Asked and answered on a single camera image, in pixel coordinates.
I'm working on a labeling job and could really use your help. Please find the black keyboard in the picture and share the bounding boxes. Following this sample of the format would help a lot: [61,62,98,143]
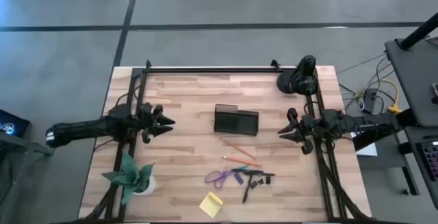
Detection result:
[420,140,438,181]

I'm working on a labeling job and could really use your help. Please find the yellow sticky note pad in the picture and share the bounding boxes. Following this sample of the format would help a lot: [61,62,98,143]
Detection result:
[198,191,224,219]

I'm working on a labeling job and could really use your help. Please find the green artificial plant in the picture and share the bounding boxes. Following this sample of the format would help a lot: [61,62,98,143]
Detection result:
[101,151,155,206]

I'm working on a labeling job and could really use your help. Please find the yellow cable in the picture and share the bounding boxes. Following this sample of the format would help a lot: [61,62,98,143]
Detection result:
[355,79,403,114]

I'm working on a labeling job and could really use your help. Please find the black power adapter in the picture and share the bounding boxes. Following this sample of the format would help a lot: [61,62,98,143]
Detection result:
[362,88,378,114]

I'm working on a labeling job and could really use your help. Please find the grey cart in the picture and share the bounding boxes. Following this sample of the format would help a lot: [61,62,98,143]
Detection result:
[0,131,55,224]

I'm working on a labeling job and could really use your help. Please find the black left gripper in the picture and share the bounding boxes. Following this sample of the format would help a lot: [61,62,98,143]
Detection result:
[135,102,176,145]

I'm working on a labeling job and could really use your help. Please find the black pole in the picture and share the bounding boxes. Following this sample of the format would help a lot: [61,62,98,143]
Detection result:
[398,11,438,51]

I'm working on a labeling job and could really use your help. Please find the black desk leg bar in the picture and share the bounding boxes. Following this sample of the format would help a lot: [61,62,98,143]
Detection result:
[398,140,421,197]

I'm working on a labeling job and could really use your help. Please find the black desk base beam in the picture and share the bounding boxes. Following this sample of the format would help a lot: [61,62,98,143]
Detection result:
[352,109,417,151]

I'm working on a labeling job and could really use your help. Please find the white plant pot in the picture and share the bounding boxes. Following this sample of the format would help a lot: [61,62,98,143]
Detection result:
[132,175,157,197]

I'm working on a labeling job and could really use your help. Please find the orange pencil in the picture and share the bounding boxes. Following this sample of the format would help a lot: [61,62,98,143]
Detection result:
[220,138,257,160]
[222,155,263,169]

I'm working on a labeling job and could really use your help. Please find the grey side desk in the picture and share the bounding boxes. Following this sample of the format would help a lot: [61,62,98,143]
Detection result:
[385,37,438,127]

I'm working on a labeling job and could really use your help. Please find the black laptop with glowing logo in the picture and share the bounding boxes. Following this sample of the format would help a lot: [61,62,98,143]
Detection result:
[0,109,31,138]

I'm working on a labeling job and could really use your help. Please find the black desk lamp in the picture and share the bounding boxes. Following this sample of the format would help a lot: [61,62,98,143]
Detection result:
[276,55,321,97]

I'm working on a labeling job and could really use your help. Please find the black mesh desk organizer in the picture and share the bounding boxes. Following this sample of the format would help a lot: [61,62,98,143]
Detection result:
[214,103,260,137]

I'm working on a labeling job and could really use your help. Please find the grey floor cable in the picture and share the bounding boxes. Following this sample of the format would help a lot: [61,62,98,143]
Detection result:
[337,53,387,74]

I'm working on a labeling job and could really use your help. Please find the grey keyboard desk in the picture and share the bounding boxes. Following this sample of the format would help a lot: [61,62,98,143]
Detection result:
[404,126,438,211]

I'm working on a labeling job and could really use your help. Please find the white paper sheet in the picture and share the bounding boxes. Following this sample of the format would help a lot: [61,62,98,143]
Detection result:
[350,131,378,158]

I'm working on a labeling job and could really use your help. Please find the purple handled scissors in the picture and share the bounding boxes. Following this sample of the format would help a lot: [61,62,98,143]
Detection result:
[204,164,249,190]

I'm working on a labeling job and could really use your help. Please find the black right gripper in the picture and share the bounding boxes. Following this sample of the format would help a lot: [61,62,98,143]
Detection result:
[277,107,325,155]

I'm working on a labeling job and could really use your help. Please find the black aluminium table frame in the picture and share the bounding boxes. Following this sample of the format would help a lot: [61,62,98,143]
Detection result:
[78,59,374,223]

